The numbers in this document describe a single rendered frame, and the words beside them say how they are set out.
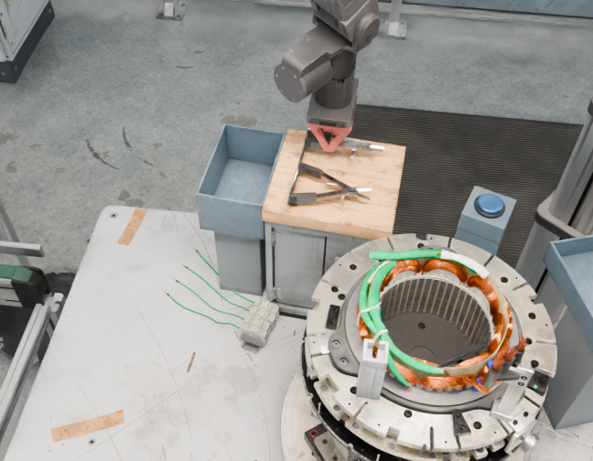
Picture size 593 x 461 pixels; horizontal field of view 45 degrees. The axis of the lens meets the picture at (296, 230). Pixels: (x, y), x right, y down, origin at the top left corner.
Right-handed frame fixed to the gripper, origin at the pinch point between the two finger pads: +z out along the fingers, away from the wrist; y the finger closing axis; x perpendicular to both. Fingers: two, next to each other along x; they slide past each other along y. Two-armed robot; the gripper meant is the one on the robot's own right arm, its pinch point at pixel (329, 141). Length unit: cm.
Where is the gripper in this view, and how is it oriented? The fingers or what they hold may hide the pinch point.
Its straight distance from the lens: 115.6
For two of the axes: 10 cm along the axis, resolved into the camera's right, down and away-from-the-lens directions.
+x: 9.8, 1.5, -1.0
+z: -0.2, 6.3, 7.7
